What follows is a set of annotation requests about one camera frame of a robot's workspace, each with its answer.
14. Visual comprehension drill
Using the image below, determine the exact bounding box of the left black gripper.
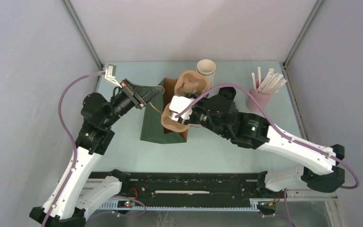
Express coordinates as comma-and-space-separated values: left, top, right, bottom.
103, 79, 164, 128

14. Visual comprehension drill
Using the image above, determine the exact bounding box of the green paper bag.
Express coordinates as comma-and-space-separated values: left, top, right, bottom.
140, 78, 188, 144

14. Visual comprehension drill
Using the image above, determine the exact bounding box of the single brown pulp cup carrier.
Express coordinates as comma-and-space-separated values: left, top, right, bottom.
161, 70, 209, 132

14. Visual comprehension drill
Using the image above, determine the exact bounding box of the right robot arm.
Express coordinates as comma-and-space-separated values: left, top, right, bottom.
187, 95, 345, 198

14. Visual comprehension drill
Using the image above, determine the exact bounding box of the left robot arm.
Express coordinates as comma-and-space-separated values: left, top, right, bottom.
29, 79, 164, 227

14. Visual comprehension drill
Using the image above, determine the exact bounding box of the stack of black lids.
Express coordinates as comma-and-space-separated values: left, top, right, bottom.
218, 87, 236, 101

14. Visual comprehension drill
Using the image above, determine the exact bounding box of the pink straw holder cup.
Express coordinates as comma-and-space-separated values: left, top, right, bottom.
246, 80, 273, 113

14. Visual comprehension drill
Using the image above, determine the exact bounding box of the stack of paper cups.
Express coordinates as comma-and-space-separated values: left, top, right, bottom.
196, 59, 216, 88

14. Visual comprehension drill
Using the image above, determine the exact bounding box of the white wrapped straws bundle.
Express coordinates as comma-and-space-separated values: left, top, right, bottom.
251, 67, 287, 95

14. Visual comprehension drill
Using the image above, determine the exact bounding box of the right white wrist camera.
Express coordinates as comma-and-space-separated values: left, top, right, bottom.
169, 95, 195, 121

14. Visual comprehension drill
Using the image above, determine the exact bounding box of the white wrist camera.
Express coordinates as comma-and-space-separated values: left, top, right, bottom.
104, 64, 122, 87
169, 95, 195, 121

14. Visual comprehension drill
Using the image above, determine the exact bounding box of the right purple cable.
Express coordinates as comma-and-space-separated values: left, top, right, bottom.
175, 84, 361, 227

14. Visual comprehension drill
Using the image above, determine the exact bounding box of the purple cable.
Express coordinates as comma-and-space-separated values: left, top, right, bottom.
175, 84, 361, 227
40, 70, 147, 227

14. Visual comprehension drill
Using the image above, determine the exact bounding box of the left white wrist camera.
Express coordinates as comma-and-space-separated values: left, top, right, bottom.
104, 64, 122, 87

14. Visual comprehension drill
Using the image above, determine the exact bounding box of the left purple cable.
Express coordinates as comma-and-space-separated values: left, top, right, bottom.
40, 70, 147, 227

